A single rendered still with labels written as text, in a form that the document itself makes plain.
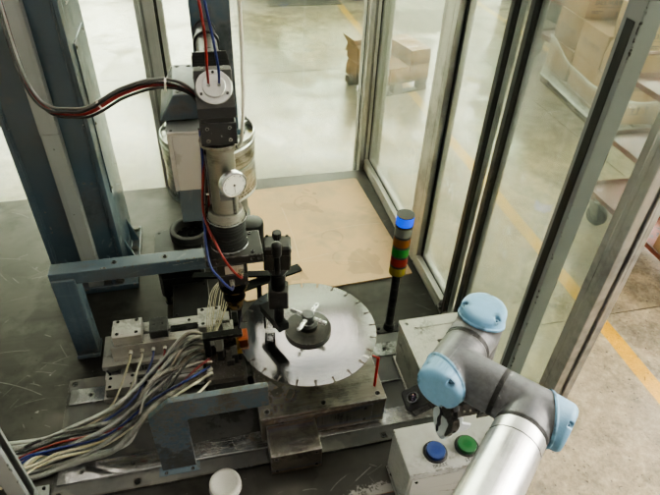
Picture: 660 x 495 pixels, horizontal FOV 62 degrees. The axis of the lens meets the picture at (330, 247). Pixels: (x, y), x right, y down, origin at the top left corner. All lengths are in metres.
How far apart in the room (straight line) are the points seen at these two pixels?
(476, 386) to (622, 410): 1.89
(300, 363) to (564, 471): 1.40
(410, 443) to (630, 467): 1.43
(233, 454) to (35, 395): 0.54
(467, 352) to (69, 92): 1.12
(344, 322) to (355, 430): 0.26
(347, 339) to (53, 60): 0.95
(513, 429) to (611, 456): 1.75
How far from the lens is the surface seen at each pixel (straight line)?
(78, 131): 1.57
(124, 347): 1.50
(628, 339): 3.02
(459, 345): 0.87
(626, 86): 0.96
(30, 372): 1.68
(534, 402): 0.84
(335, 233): 1.95
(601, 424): 2.62
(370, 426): 1.42
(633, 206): 0.97
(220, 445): 1.39
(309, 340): 1.31
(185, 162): 1.07
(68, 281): 1.46
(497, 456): 0.77
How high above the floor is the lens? 1.94
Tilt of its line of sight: 39 degrees down
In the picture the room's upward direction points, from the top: 3 degrees clockwise
